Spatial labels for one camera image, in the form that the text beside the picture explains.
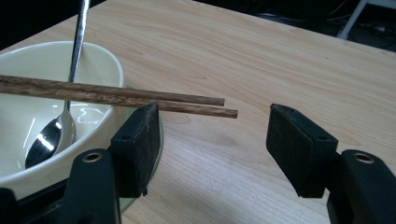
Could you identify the brown wooden chopstick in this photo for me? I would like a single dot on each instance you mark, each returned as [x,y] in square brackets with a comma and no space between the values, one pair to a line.
[109,91]
[199,110]

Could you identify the white metal stand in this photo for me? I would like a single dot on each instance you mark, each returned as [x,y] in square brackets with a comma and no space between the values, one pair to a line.
[352,19]

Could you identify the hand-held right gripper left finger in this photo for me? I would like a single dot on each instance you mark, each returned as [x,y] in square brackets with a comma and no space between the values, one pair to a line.
[138,155]

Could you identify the cream ceramic bowl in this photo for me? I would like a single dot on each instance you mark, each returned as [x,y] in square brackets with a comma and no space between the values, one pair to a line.
[99,62]

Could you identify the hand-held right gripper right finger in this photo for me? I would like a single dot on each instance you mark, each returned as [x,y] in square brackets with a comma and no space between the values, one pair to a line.
[299,155]

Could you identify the shiny metal spoon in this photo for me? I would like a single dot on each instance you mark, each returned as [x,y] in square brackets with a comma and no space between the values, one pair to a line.
[46,144]

